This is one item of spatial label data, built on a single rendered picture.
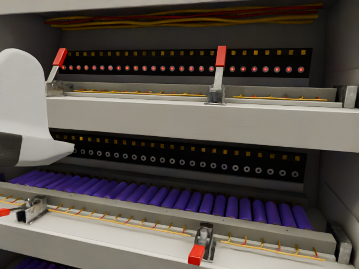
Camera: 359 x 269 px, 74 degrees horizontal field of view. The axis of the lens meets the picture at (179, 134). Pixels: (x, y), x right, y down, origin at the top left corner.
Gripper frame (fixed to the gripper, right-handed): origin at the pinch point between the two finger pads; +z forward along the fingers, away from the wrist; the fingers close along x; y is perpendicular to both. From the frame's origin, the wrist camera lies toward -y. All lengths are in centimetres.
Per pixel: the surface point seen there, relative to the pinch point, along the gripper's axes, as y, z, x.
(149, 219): -8.2, 20.9, -3.2
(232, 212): -6.0, 24.4, -14.9
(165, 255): -11.0, 16.3, -7.3
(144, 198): -5.9, 24.6, -0.6
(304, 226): -6.3, 23.6, -24.7
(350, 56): 18.2, 23.7, -29.8
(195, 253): -8.2, 11.2, -11.6
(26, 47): 21.8, 25.9, 30.8
